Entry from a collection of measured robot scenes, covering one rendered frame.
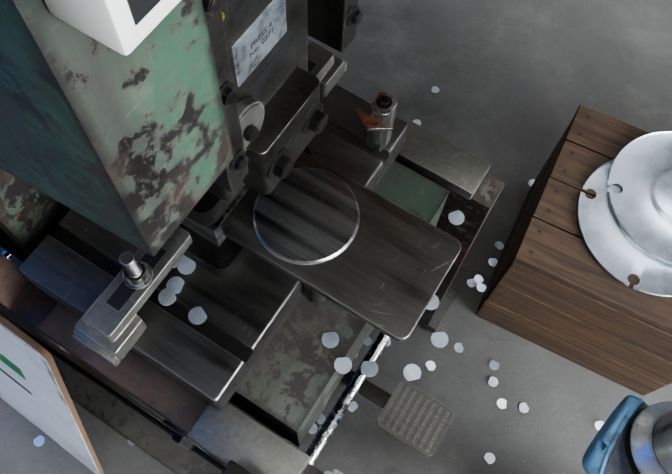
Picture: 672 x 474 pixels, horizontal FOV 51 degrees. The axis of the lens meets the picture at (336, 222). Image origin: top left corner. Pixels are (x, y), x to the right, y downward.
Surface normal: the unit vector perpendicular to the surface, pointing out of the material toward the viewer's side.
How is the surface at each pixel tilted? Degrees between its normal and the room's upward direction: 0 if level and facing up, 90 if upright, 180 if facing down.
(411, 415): 0
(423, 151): 0
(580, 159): 0
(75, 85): 90
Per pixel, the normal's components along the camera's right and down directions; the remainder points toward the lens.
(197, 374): 0.04, -0.42
